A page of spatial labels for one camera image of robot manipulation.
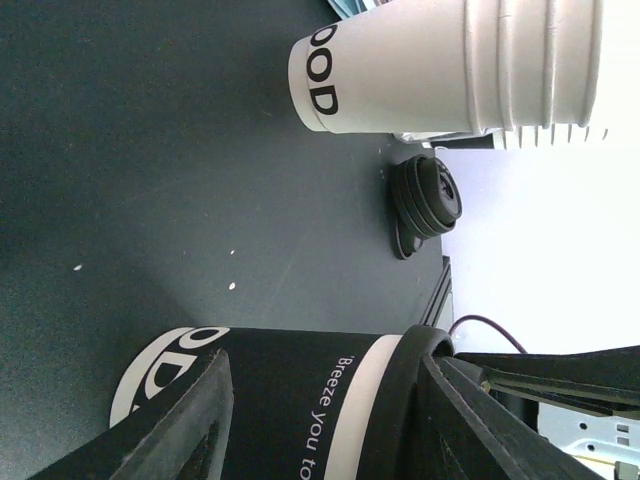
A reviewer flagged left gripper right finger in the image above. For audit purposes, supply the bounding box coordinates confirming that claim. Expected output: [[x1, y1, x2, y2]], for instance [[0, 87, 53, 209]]
[[419, 354, 600, 479]]

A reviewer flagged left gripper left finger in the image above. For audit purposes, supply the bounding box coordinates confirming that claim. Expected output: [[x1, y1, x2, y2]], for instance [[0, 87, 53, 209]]
[[32, 349, 234, 479]]

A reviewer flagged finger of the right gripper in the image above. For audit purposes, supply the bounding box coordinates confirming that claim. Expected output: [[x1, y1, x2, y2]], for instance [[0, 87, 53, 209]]
[[455, 346, 639, 415]]

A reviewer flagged single white paper cup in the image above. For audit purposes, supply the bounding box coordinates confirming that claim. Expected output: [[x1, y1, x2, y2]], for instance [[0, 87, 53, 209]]
[[109, 326, 401, 479]]

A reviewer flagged right black lid stack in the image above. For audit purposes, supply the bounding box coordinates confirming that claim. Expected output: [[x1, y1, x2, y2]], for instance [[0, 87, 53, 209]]
[[390, 155, 463, 260]]

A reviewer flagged white paper cup stack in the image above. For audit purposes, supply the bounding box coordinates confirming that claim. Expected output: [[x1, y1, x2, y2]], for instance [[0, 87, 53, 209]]
[[288, 1, 605, 134]]

